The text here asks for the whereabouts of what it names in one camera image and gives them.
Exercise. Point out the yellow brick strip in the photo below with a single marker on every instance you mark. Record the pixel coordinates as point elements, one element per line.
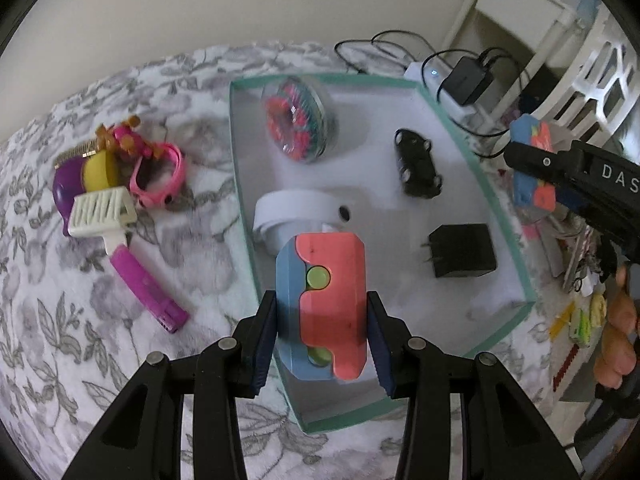
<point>562,319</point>

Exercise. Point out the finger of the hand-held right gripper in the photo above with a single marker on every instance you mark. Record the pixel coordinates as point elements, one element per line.
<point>575,197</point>
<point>542,162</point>

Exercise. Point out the large orange and blue toy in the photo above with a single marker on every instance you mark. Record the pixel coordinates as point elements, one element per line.
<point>330,300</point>

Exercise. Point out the black charger plug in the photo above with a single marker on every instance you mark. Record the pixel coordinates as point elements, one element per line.
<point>462,255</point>

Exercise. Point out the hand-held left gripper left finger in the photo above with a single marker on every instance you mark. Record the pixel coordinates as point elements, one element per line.
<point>262,345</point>

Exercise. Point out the green and yellow toy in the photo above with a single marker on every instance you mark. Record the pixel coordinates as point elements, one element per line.
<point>580,327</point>

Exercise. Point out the white round device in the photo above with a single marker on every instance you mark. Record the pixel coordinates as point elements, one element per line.
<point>290,210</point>

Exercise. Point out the floral blanket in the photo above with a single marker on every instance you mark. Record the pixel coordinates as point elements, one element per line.
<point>150,370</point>

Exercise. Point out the black toy car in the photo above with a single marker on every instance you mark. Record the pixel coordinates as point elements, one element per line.
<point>417,165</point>

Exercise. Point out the pink toy watch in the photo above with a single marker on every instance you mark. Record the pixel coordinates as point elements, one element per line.
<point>172,170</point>

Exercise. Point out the clear round bead container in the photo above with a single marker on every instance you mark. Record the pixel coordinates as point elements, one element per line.
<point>295,120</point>

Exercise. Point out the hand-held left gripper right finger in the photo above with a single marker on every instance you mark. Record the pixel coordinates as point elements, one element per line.
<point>380,345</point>

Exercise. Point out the brown dog figure pink outfit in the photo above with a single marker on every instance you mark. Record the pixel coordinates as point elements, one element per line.
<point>125,137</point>

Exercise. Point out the purple and yellow toy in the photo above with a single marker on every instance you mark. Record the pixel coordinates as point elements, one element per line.
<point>67,195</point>

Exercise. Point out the small orange and blue toy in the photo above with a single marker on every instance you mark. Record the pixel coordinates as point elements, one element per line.
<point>530,132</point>

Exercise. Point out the red serrated strip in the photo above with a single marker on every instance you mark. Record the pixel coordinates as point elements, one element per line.
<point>565,370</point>

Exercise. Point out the teal cardboard tray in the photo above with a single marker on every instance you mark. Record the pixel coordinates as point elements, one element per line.
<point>370,200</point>

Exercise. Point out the white power strip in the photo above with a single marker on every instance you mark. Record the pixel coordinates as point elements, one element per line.
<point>425,72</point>

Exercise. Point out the black power adapter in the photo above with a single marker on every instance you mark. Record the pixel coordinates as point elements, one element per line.
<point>467,80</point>

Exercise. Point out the gold harmonica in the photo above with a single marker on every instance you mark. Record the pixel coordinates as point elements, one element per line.
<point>75,154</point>

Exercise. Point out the person's right hand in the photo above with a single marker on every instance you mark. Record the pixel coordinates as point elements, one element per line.
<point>620,320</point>

